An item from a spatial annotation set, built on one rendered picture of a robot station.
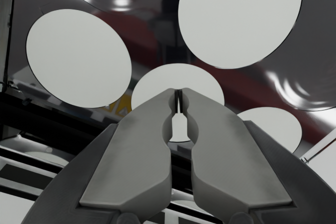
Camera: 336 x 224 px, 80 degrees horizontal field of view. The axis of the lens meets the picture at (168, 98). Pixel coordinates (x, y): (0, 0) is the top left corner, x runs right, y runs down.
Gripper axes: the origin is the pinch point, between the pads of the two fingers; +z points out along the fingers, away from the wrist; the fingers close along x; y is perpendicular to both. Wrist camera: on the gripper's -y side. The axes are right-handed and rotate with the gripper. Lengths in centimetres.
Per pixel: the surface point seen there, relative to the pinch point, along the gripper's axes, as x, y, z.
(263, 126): 9.7, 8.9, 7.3
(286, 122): 12.1, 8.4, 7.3
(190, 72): 1.3, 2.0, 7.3
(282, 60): 9.9, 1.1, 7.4
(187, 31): 1.0, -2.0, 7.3
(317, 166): 25.4, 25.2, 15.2
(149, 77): -2.8, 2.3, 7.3
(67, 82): -11.3, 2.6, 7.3
